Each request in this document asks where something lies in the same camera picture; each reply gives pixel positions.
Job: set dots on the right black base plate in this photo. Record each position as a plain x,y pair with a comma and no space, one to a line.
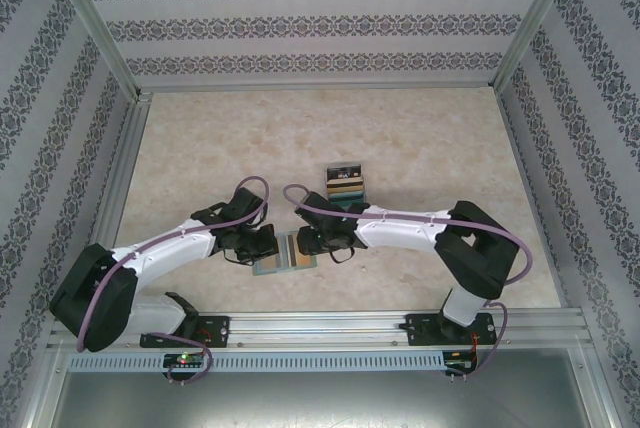
420,330

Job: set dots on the aluminium mounting rail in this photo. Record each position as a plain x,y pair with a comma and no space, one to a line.
320,328

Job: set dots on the controller board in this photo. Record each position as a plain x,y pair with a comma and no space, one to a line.
457,363
182,359

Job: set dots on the aluminium frame post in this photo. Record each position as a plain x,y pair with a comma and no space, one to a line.
97,23
533,23

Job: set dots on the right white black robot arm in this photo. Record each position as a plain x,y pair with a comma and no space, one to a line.
475,258

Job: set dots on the gold card with grey stripe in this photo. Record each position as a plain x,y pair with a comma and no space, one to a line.
270,258
305,259

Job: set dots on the left aluminium frame post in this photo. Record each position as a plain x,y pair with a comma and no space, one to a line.
97,23

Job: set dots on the black vip card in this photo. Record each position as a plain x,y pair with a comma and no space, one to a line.
345,170

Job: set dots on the aluminium side frame bar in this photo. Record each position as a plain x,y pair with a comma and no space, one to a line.
122,173

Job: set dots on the left controller board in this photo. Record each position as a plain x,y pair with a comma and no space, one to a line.
182,359

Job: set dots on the teal card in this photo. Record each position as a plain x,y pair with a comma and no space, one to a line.
345,200

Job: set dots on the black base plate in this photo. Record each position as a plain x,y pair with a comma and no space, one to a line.
217,330
420,330

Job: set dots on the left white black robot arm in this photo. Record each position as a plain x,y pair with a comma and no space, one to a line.
95,308

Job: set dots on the aluminium back frame bar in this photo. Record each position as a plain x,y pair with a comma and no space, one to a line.
320,87

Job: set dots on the right controller board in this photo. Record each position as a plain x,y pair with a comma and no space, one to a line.
457,363

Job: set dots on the right aluminium frame post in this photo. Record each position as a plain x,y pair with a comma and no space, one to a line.
533,23

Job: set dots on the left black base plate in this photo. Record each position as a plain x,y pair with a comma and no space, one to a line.
217,330

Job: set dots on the green leather card holder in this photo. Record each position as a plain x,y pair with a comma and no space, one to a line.
265,272

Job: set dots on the grey metal bottom panel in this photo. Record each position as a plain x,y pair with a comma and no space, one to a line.
320,398

